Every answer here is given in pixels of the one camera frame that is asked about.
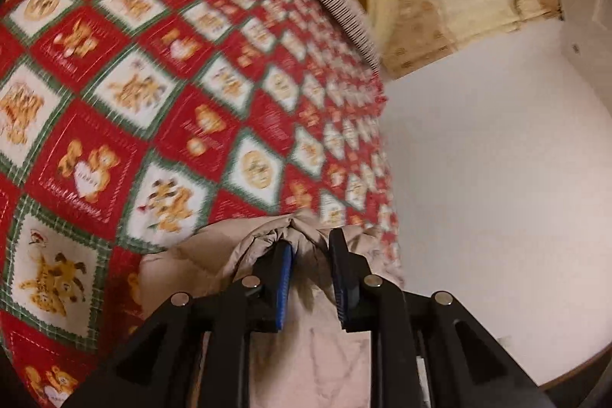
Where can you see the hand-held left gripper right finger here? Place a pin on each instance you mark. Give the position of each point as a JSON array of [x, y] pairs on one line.
[[340, 288]]

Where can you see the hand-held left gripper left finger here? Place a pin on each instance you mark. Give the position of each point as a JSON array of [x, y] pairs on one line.
[[285, 288]]

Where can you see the beige quilted puffer jacket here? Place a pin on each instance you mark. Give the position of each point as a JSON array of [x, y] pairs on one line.
[[311, 355]]

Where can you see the red bear print bedspread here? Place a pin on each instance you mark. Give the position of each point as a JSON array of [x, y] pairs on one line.
[[143, 102]]

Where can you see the striped pillow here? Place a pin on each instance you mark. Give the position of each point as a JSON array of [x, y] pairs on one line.
[[346, 13]]

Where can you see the beige patterned window curtain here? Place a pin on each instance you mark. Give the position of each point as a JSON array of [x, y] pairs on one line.
[[468, 6]]

